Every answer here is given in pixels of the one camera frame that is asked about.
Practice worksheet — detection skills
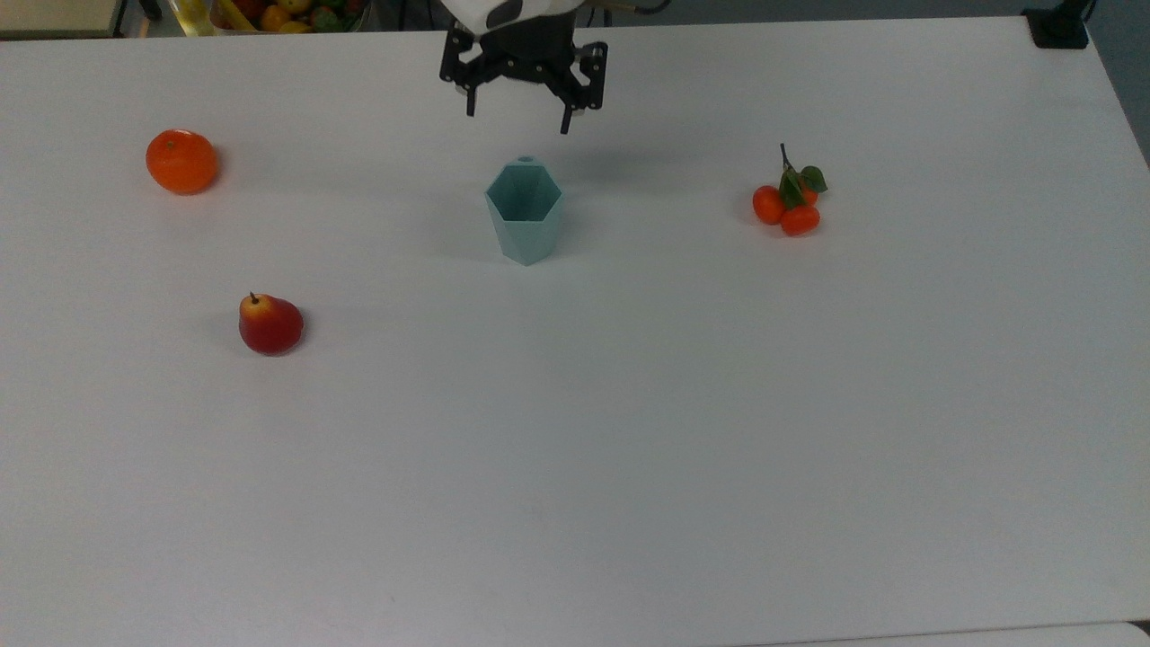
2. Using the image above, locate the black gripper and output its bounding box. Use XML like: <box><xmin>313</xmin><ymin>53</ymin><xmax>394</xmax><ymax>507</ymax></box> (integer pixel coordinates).
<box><xmin>438</xmin><ymin>11</ymin><xmax>609</xmax><ymax>136</ymax></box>

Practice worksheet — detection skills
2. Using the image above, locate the light teal faceted mug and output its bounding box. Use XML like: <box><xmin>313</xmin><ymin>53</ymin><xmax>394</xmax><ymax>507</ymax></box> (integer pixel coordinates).
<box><xmin>484</xmin><ymin>155</ymin><xmax>565</xmax><ymax>267</ymax></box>

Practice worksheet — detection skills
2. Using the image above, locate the bowl of mixed fruit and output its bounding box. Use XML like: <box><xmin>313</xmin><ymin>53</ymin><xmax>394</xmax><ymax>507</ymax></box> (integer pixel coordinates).
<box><xmin>211</xmin><ymin>0</ymin><xmax>371</xmax><ymax>35</ymax></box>

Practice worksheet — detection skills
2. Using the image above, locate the tangerine cluster with leaves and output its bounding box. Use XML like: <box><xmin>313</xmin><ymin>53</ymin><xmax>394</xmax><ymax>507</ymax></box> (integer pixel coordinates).
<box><xmin>752</xmin><ymin>143</ymin><xmax>828</xmax><ymax>238</ymax></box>

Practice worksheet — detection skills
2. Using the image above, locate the clear yellowish bottle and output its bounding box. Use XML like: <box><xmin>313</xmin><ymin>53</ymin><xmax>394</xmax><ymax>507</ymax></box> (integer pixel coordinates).
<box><xmin>167</xmin><ymin>0</ymin><xmax>218</xmax><ymax>38</ymax></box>

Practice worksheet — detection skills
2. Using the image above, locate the orange fruit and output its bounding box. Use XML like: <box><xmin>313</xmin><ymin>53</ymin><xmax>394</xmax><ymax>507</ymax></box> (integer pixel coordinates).
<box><xmin>146</xmin><ymin>129</ymin><xmax>219</xmax><ymax>195</ymax></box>

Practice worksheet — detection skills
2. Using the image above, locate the red yellow pear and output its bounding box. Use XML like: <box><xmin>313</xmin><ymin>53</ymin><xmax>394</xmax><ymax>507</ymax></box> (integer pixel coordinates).
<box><xmin>238</xmin><ymin>292</ymin><xmax>305</xmax><ymax>357</ymax></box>

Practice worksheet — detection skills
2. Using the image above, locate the beige box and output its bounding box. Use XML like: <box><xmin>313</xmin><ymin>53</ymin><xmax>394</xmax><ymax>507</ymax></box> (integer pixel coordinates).
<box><xmin>0</xmin><ymin>0</ymin><xmax>128</xmax><ymax>40</ymax></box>

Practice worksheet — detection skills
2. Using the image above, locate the black table clamp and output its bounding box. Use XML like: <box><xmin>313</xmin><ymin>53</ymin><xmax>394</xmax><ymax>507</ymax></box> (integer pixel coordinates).
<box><xmin>1022</xmin><ymin>0</ymin><xmax>1097</xmax><ymax>49</ymax></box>

